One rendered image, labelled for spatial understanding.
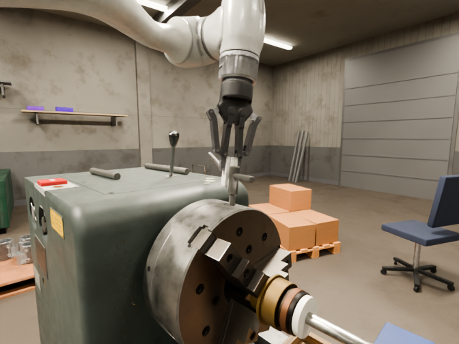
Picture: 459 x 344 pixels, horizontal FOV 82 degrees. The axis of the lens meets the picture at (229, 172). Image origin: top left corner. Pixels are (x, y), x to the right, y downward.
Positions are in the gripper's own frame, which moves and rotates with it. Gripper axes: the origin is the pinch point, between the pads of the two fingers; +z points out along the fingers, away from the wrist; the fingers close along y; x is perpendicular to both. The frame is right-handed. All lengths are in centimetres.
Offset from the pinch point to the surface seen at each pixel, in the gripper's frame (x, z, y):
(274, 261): 7.1, 18.9, -9.9
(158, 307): 9.0, 25.8, 14.6
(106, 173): -33.5, 4.9, 29.8
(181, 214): 2.0, 9.8, 10.7
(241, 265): 14.8, 15.9, 1.2
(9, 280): -215, 119, 122
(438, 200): -100, 16, -229
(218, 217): 9.4, 8.5, 4.6
